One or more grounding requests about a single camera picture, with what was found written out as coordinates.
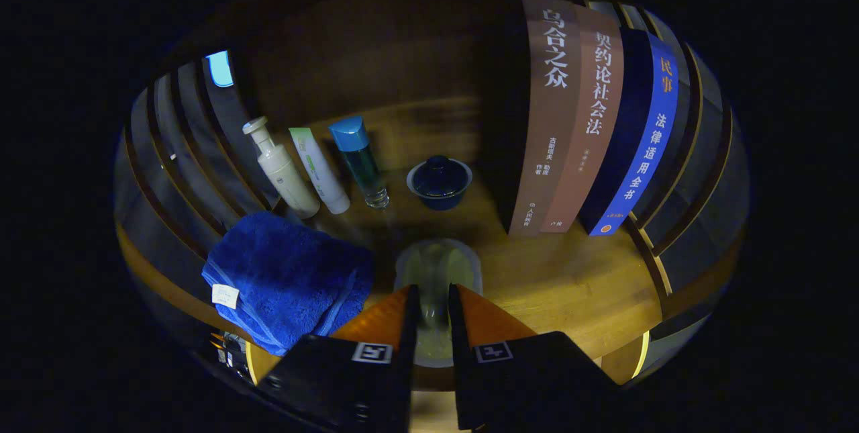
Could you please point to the wooden countertop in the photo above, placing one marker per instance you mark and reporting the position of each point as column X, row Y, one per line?
column 557, row 285

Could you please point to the blue book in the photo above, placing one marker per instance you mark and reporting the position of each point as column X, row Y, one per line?
column 644, row 151

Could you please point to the brown wooden cabinet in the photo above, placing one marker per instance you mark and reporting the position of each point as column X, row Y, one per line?
column 376, row 50

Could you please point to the white and green tube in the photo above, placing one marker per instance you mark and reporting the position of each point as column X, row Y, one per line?
column 322, row 174

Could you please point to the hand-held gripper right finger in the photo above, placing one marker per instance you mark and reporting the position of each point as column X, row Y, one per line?
column 523, row 382

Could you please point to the folded blue towel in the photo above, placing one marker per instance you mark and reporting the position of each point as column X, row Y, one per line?
column 288, row 278

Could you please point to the dark blue lidded teacup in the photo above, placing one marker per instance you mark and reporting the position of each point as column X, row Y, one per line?
column 439, row 184

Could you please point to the reddish brown book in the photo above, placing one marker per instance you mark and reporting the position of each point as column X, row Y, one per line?
column 590, row 124

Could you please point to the dark brown book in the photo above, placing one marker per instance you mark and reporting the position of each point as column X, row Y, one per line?
column 547, row 117

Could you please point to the white pump bottle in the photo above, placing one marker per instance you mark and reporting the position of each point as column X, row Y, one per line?
column 288, row 181

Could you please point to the teal bottle with blue cap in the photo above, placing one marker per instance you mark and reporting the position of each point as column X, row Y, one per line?
column 362, row 164

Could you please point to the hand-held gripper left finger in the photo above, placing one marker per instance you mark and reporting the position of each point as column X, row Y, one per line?
column 342, row 386

